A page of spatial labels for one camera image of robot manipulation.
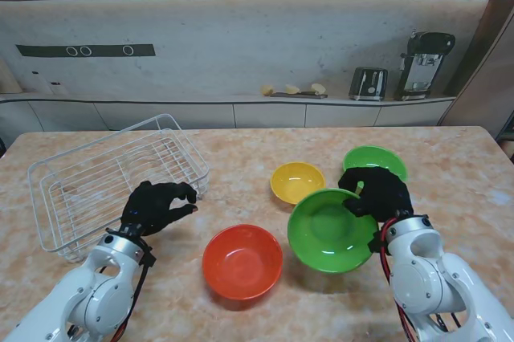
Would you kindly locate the yellow plastic bowl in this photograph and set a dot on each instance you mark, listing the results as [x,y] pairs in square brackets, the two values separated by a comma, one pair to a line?
[295,181]

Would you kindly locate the white counter cabinets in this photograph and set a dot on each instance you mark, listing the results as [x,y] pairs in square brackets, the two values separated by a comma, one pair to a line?
[269,115]

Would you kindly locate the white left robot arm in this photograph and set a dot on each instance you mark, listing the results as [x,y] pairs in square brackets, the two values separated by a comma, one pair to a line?
[96,298]

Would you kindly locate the black toaster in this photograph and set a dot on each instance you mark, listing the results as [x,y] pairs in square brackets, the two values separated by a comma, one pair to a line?
[367,84]

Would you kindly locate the green plastic bowl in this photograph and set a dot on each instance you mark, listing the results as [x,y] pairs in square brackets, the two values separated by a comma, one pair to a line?
[329,233]
[373,157]

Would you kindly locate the red plastic bowl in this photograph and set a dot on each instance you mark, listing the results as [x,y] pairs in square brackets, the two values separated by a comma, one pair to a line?
[241,263]

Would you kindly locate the dark serving board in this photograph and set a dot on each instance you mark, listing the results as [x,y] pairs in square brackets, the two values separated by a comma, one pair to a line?
[297,95]

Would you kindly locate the black silver coffee machine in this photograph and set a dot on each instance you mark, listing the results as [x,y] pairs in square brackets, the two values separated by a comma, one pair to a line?
[421,65]

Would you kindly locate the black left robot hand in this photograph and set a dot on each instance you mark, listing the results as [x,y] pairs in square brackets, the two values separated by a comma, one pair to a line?
[150,207]

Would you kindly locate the black wall strip with rings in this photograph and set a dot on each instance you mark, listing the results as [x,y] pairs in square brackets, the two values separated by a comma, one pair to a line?
[104,50]

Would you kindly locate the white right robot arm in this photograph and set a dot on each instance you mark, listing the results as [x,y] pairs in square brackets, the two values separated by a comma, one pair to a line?
[421,278]

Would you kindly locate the pale yellow bread piece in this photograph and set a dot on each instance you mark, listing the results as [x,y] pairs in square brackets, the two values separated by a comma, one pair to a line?
[318,88]
[267,90]
[292,88]

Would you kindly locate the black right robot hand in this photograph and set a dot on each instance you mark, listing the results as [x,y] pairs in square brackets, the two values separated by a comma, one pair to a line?
[385,195]

